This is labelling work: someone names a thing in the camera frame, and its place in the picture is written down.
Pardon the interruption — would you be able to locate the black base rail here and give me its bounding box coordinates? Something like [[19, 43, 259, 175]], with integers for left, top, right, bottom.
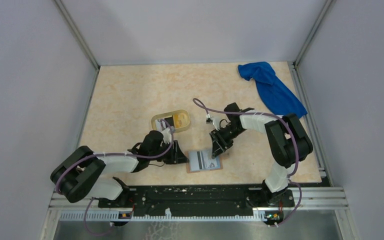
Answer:
[[98, 184, 297, 217]]

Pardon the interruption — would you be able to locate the blue cloth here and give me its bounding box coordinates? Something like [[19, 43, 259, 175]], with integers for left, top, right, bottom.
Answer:
[[237, 61, 308, 118]]

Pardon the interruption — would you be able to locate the tan leather card holder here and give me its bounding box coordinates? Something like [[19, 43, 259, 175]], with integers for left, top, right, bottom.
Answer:
[[186, 148, 223, 173]]

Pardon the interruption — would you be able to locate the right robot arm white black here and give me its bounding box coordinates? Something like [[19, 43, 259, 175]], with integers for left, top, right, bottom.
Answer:
[[209, 102, 313, 206]]

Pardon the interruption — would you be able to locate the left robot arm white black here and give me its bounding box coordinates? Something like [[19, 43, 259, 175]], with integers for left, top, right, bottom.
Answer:
[[50, 128, 189, 207]]

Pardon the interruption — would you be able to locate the white black card in tray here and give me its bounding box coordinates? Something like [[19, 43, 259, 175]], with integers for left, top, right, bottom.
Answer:
[[155, 118, 167, 132]]

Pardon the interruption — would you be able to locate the yellow credit cards stack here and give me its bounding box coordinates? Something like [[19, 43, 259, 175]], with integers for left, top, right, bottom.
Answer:
[[173, 113, 190, 129]]

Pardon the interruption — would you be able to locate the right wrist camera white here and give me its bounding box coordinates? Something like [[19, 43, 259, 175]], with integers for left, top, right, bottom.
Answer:
[[205, 113, 222, 130]]

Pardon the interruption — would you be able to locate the cream plastic tray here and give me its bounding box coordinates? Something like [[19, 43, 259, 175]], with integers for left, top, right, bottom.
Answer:
[[150, 109, 191, 133]]

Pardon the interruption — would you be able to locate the black VIP card in tray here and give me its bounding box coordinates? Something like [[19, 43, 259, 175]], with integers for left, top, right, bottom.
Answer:
[[164, 115, 175, 128]]

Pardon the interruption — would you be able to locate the thin white credit card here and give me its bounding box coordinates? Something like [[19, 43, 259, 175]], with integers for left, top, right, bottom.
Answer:
[[202, 149, 221, 170]]

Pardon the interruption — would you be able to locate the aluminium frame rail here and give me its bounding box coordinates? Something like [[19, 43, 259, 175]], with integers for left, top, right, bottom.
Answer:
[[48, 186, 348, 222]]

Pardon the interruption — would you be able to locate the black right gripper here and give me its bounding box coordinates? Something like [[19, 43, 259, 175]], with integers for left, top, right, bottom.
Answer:
[[210, 124, 247, 159]]

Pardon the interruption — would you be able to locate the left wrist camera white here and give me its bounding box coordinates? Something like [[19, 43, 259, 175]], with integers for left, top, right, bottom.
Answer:
[[161, 127, 174, 144]]

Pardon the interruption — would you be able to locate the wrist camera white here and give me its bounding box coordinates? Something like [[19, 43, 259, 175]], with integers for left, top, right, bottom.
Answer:
[[205, 113, 222, 130], [161, 127, 174, 144]]

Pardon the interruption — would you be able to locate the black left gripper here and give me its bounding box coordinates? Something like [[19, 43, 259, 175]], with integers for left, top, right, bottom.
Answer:
[[149, 140, 190, 165]]

